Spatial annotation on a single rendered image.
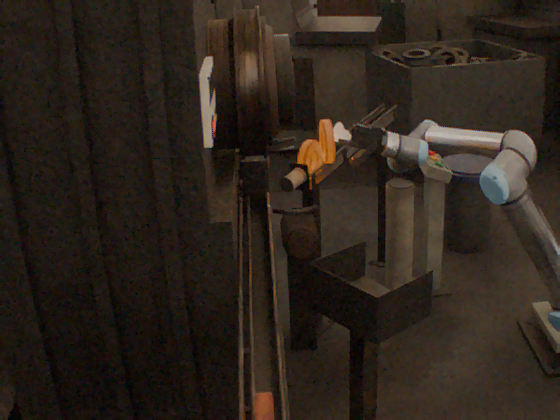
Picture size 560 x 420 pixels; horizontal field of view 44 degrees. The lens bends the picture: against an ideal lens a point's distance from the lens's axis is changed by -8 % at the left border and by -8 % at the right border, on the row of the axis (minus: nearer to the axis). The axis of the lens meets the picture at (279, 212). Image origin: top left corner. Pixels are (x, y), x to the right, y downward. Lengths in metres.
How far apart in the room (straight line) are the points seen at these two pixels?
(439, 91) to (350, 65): 0.75
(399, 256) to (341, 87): 2.02
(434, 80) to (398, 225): 1.50
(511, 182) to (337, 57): 2.79
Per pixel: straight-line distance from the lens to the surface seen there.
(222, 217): 1.86
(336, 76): 4.90
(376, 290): 2.05
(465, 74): 4.47
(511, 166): 2.27
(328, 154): 2.52
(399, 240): 3.09
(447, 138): 2.63
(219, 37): 2.08
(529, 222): 2.34
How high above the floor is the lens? 1.58
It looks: 22 degrees down
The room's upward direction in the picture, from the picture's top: 3 degrees counter-clockwise
